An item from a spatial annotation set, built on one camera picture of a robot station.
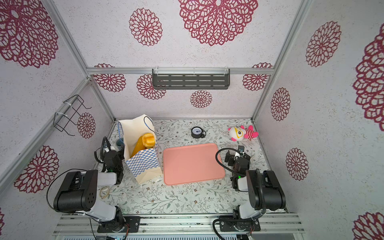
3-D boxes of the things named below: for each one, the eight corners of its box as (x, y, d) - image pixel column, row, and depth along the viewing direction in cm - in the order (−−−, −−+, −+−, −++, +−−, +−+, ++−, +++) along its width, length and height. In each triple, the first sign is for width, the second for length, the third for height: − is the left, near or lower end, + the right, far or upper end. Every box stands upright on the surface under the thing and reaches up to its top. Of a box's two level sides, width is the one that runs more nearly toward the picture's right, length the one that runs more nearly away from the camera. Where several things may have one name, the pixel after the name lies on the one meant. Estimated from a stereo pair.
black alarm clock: (191, 138, 111) (191, 135, 108) (191, 129, 116) (191, 126, 114) (206, 138, 111) (206, 135, 108) (205, 129, 116) (205, 126, 114)
